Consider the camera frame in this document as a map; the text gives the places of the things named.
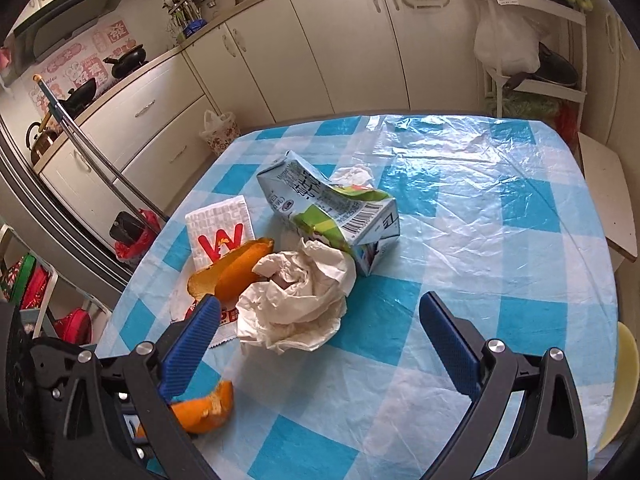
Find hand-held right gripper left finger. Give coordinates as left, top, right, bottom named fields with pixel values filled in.
left=50, top=296, right=223, bottom=480

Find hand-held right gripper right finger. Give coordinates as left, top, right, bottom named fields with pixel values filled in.
left=417, top=291, right=587, bottom=480

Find curled orange peel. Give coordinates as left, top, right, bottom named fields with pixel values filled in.
left=186, top=237, right=276, bottom=307

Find beige paper napkin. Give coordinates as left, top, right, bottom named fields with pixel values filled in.
left=234, top=237, right=359, bottom=357

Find white red paper food bag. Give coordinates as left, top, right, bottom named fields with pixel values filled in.
left=169, top=195, right=257, bottom=352

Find pale yellow plastic bin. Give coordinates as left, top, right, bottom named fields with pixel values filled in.
left=597, top=321, right=640, bottom=453

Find white tissue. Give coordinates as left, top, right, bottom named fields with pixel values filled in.
left=330, top=165, right=374, bottom=189

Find crushed milk carton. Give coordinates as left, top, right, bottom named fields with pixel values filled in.
left=256, top=150, right=402, bottom=277

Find white rack with red bags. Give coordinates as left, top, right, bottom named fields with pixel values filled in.
left=0, top=222, right=97, bottom=347

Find floral bin with red bag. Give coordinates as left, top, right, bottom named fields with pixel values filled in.
left=111, top=209, right=163, bottom=267

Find blue white checkered tablecloth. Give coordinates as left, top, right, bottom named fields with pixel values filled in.
left=95, top=114, right=618, bottom=480

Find black rectangular object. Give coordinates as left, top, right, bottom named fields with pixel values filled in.
left=110, top=210, right=146, bottom=246

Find floral bin with white bag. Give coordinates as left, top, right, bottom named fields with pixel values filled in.
left=199, top=109, right=239, bottom=156

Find white wooden stool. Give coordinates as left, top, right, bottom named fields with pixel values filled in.
left=576, top=132, right=640, bottom=262

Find green leafy vegetable bag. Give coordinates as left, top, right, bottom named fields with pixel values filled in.
left=487, top=94, right=565, bottom=120

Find red plastic bag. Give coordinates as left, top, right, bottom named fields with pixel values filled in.
left=554, top=102, right=582, bottom=142

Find brass kettle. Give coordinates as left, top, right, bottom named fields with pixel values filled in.
left=27, top=120, right=60, bottom=167

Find white storage trolley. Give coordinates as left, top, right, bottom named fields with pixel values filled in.
left=467, top=0, right=589, bottom=121

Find black wok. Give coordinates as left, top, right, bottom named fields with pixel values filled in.
left=64, top=77, right=99, bottom=111
left=102, top=44, right=151, bottom=80

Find grey broom pole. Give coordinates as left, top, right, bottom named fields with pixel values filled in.
left=32, top=74, right=171, bottom=221

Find black frying pan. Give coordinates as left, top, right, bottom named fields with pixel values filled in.
left=505, top=42, right=581, bottom=88

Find white plastic bag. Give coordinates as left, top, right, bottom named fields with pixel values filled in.
left=473, top=7, right=542, bottom=75

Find white kitchen cabinets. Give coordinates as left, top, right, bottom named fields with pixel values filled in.
left=37, top=0, right=483, bottom=221
left=582, top=2, right=640, bottom=161

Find utensil holder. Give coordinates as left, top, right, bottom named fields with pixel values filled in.
left=157, top=0, right=202, bottom=36

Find range hood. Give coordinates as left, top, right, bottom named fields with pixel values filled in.
left=12, top=0, right=147, bottom=63

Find grey sliding door frame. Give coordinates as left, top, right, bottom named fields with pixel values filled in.
left=0, top=110, right=133, bottom=306

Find pink white wall sticker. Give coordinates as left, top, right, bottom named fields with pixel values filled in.
left=27, top=20, right=133, bottom=116

